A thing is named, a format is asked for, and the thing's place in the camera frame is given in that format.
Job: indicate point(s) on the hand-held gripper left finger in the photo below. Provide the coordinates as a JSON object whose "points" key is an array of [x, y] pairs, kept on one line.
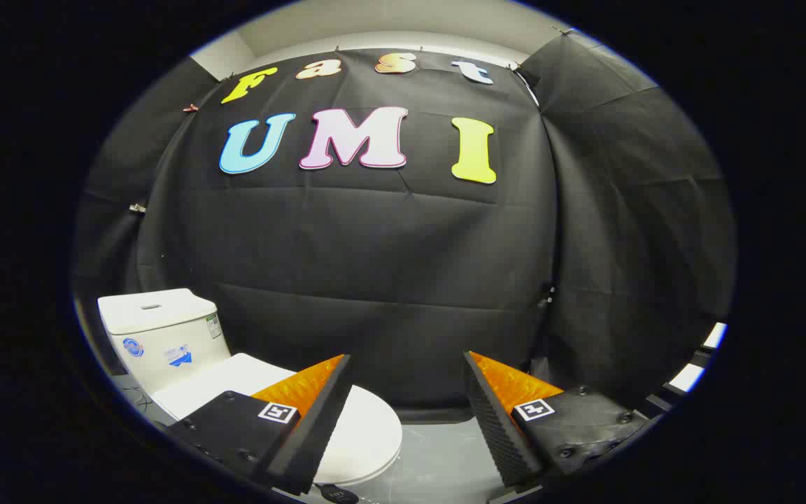
{"points": [[319, 427]]}

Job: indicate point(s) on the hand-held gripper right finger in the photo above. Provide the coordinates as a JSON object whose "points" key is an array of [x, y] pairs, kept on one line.
{"points": [[497, 434]]}

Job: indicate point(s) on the white toilet lid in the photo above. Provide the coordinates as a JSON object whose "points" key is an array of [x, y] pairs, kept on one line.
{"points": [[368, 434]]}

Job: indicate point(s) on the black lid pull tab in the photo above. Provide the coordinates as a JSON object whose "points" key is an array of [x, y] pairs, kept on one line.
{"points": [[338, 495]]}

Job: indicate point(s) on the white toilet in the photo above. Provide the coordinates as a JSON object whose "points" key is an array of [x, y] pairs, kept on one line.
{"points": [[158, 336]]}

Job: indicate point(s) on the black backdrop cloth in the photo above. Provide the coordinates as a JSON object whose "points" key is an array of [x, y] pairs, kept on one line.
{"points": [[375, 266]]}

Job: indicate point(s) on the white black striped board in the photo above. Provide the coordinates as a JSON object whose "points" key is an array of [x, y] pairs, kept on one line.
{"points": [[686, 378]]}

